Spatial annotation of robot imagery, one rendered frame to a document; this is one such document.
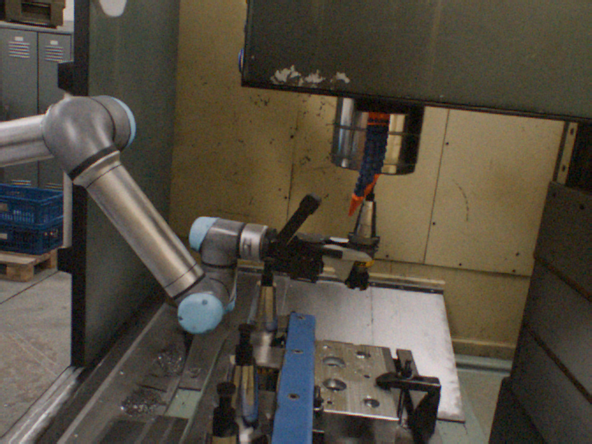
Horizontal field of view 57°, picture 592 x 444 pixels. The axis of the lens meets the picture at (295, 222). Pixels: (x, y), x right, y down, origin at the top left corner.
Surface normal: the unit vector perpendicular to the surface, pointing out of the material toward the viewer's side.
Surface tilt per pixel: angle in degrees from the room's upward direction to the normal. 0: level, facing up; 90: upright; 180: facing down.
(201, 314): 90
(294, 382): 0
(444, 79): 90
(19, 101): 90
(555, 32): 90
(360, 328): 24
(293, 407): 0
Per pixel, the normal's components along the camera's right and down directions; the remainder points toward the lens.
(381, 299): 0.07, -0.79
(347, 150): -0.70, 0.10
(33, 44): 0.17, 0.25
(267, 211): -0.05, 0.23
